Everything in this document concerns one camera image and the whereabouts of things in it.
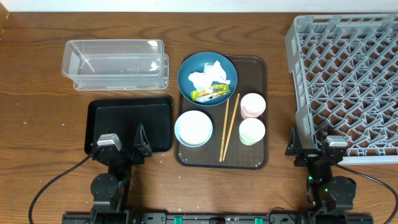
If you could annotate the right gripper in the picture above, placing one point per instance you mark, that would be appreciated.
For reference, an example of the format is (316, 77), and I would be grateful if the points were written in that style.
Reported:
(295, 146)

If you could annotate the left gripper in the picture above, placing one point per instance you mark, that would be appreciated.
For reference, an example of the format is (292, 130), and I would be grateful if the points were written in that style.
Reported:
(144, 146)

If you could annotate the green white cup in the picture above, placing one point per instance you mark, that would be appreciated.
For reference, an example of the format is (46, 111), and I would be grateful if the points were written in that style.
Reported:
(251, 131)

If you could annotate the light blue rice bowl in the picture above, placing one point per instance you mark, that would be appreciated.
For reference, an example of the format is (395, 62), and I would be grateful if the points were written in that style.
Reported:
(193, 128)

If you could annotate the pink white cup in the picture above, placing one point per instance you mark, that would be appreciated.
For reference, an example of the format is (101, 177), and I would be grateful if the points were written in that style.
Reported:
(252, 105)

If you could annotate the yellow green snack wrapper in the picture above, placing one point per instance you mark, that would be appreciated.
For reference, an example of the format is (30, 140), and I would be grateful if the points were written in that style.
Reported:
(211, 93)

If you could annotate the dark blue plate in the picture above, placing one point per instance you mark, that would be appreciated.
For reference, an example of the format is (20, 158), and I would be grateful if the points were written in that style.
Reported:
(196, 63)

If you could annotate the white tissue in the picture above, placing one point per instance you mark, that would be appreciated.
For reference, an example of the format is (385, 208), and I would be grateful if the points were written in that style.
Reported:
(212, 73)

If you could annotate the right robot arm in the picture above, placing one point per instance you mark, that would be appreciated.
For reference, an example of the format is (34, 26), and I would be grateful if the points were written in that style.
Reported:
(332, 196)

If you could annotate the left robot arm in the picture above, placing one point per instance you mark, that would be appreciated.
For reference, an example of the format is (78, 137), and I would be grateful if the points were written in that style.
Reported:
(110, 189)

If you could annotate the clear plastic waste bin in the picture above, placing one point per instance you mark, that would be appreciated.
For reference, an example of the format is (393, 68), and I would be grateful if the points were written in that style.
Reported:
(116, 64)

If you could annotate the grey dishwasher rack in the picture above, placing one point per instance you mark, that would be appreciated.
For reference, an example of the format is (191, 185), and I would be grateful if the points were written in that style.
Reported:
(345, 76)

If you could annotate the black rectangular tray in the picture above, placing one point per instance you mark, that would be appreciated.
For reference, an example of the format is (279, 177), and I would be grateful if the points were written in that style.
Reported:
(123, 116)

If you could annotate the brown serving tray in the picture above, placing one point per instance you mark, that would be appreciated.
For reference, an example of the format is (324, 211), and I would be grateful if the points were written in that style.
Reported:
(252, 78)

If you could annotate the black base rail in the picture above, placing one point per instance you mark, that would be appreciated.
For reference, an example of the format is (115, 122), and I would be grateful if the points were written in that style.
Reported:
(162, 218)

